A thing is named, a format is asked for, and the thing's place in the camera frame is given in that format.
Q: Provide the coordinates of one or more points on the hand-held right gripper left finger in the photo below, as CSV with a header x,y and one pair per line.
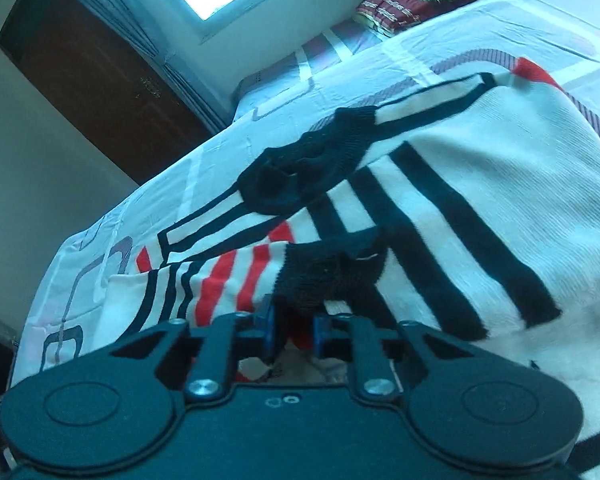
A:
x,y
266,331

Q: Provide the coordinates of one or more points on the light blue curtain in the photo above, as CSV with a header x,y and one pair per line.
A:
x,y
145,20

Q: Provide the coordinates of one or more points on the red patterned pillow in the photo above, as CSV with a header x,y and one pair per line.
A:
x,y
420,2

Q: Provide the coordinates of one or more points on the brown wooden door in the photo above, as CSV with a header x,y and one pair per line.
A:
x,y
90,75

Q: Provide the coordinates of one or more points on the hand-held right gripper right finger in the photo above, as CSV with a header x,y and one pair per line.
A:
x,y
321,336

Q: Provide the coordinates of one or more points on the patterned white bed sheet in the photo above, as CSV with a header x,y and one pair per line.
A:
x,y
430,30

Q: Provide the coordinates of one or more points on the striped knit sweater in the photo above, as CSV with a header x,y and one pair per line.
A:
x,y
430,220

